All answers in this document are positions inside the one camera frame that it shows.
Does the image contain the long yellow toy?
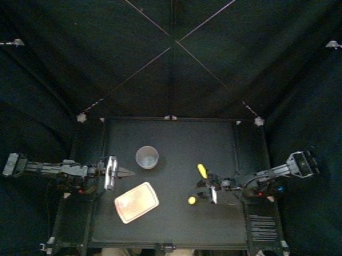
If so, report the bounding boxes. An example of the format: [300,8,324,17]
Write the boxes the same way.
[196,162,209,180]

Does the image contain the black table edge clamp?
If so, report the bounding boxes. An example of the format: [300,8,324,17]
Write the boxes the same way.
[157,243,176,253]

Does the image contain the grey bowl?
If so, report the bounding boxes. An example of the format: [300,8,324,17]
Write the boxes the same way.
[134,145,160,170]

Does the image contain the silver table foot bracket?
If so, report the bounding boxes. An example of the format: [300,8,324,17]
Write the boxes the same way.
[277,240,291,256]
[38,236,57,256]

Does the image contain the white printed label sheet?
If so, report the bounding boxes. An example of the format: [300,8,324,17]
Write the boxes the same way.
[247,214,279,244]

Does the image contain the pink cutting board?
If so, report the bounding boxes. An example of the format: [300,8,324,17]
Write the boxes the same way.
[113,181,160,225]

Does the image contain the silver cloth clamp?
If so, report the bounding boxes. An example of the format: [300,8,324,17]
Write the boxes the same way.
[324,39,342,50]
[0,38,25,48]

